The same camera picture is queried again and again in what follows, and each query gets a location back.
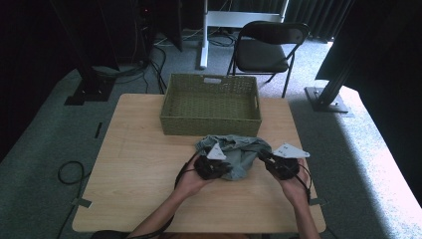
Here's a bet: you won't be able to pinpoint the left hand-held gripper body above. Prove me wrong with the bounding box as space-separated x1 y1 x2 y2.
193 142 233 181

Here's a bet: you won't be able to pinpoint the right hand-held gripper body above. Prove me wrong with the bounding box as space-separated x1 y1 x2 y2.
265 142 312 181

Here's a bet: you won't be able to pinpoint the blue denim shorts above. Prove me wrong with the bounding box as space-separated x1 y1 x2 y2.
194 133 273 182

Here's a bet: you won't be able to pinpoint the person's right hand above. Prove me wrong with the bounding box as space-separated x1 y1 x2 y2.
277 158 312 206

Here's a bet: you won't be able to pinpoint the person's left hand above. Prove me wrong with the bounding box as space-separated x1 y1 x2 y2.
174 158 217 201

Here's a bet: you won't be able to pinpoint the green woven basket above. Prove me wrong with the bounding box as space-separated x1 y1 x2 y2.
159 73 263 137

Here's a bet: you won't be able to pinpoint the black folding chair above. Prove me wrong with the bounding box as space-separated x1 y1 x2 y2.
227 20 312 99

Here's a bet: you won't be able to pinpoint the black stand with square base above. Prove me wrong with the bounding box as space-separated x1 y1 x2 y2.
49 0 121 107

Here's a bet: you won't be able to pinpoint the dark curtain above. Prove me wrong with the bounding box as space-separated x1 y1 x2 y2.
285 0 354 43

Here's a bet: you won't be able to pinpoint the dark computer tower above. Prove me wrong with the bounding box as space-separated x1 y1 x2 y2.
131 0 157 65

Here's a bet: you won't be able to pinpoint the right hand-held gripper cable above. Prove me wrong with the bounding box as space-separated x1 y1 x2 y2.
295 162 314 204

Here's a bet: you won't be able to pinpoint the black post with metal base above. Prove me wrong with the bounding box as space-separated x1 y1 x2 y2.
304 0 422 114

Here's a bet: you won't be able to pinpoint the bundle of black floor cables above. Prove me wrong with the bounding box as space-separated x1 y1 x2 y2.
93 31 168 95

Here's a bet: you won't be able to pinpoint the white metal desk frame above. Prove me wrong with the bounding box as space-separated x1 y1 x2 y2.
198 0 291 70

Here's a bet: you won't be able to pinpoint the black cable loop on floor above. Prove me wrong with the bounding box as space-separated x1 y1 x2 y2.
57 160 92 239

